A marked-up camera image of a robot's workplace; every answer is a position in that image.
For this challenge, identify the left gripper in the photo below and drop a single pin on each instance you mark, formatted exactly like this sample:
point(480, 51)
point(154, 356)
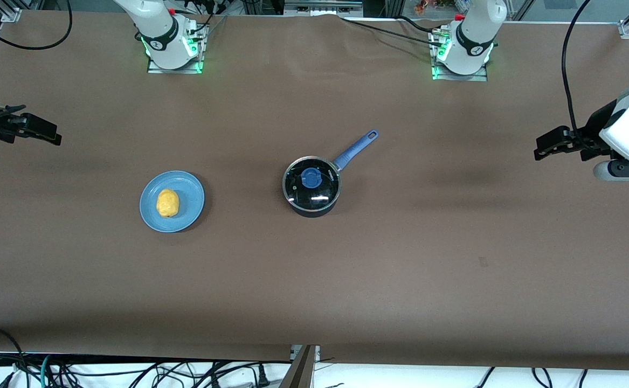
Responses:
point(594, 131)

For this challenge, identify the yellow potato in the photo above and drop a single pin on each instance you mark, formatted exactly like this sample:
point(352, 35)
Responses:
point(167, 203)

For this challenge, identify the glass lid with blue knob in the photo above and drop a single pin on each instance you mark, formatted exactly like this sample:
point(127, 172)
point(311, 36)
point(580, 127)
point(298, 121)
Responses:
point(311, 178)

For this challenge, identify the blue round plate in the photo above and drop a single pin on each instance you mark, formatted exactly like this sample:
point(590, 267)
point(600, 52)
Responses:
point(190, 188)

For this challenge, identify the orange toy figure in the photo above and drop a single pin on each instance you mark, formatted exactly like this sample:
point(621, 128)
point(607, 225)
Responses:
point(423, 6)

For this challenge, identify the black equipment box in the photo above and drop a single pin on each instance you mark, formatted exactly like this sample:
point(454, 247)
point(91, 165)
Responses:
point(322, 6)

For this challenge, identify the brown table cover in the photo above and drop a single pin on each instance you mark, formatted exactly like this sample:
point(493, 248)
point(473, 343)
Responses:
point(314, 280)

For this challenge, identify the black power plug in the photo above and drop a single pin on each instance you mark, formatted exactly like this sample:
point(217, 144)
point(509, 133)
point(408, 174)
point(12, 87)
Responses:
point(263, 376)

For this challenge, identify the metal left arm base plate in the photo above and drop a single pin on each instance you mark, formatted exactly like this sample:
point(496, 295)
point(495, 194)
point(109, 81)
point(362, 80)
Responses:
point(478, 77)

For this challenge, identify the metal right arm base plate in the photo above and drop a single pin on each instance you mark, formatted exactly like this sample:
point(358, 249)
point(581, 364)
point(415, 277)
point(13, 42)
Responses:
point(185, 69)

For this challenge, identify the metal camera post bracket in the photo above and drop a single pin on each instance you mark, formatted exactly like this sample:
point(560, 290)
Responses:
point(301, 372)

